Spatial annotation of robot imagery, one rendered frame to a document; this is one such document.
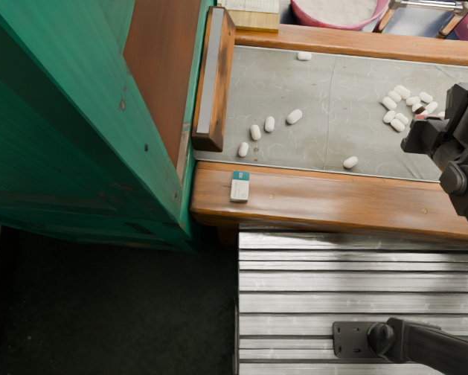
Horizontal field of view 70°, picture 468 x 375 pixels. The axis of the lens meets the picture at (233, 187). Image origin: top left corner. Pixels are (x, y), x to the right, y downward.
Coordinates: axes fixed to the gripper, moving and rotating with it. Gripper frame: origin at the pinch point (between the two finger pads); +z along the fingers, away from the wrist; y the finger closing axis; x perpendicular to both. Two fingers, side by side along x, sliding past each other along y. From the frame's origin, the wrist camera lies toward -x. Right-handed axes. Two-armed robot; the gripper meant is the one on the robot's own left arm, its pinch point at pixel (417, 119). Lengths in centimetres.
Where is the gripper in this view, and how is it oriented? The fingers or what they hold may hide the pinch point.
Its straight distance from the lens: 79.2
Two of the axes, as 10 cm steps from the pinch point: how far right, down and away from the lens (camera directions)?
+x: -0.8, 8.2, 5.7
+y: -10.0, -1.0, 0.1
